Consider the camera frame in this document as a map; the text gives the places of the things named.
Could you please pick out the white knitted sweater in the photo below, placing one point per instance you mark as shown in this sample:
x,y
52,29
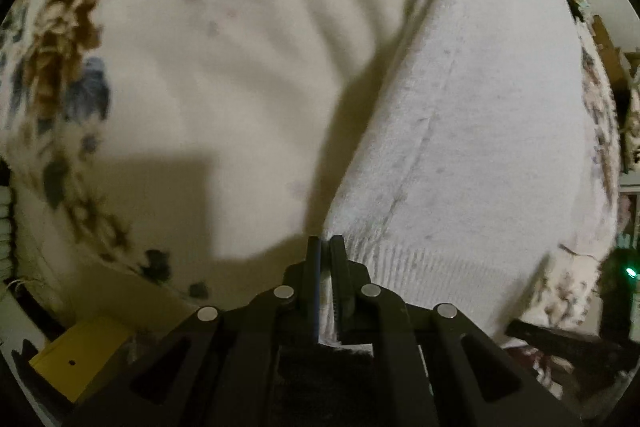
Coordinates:
x,y
475,132

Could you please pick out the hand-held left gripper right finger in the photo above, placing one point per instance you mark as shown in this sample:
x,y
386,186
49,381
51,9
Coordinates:
x,y
340,287

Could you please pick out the floral bedsheet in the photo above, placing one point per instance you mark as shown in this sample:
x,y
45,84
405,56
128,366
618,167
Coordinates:
x,y
200,57

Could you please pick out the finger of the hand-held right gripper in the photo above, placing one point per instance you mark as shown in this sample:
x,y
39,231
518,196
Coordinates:
x,y
560,342

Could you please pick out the white radiator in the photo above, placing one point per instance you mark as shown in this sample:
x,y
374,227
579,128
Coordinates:
x,y
5,232

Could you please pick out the yellow box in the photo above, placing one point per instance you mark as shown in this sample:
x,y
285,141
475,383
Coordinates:
x,y
80,357

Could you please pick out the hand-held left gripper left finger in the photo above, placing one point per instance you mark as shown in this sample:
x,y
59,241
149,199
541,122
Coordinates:
x,y
316,287

